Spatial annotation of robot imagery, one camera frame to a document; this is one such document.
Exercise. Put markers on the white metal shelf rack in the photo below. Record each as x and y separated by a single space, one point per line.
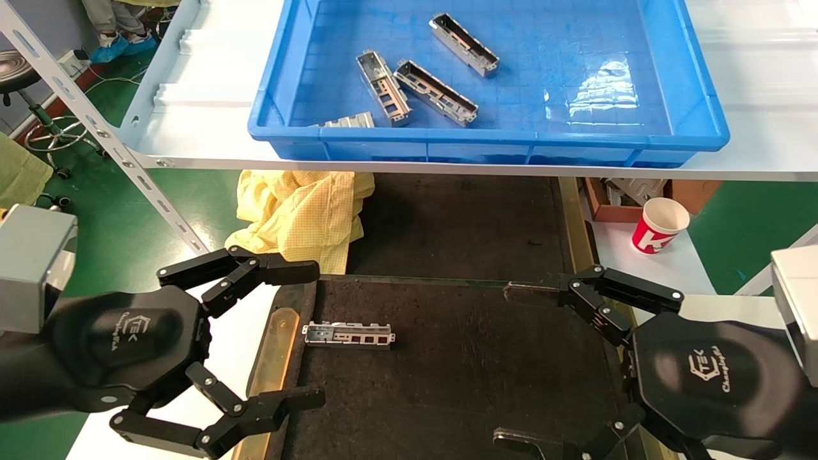
192 128

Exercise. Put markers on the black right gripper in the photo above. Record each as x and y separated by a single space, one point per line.
716 383

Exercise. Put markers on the brown cardboard box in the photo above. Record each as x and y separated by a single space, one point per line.
693 195

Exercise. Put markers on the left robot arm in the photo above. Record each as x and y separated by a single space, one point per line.
19 383

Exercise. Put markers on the red and white paper cup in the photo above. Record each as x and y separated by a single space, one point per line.
658 230

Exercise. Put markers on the blue plastic bin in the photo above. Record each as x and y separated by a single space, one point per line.
511 137

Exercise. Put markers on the grey metal part in carton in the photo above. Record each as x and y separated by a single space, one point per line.
636 190

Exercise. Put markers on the white power strip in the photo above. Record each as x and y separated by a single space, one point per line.
73 62

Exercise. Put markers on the person in grey trousers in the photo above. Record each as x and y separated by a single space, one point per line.
108 45

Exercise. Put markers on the yellow crumpled garment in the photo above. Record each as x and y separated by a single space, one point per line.
294 223

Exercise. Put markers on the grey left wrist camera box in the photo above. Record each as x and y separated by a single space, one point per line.
32 268

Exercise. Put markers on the grey metal housing part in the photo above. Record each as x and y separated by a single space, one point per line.
383 86
438 89
348 335
351 121
463 45

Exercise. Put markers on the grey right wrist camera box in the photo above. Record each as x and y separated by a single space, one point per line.
799 306

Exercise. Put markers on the person in yellow-green gown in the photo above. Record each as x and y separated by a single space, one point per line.
22 169

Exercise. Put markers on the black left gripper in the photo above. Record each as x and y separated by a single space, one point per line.
128 345

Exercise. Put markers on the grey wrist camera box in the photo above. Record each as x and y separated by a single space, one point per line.
32 268
799 306

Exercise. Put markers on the rolling stool chrome base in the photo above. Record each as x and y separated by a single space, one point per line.
54 199
19 67

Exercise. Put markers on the black tray with brass edges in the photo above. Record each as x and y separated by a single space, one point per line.
460 383
460 223

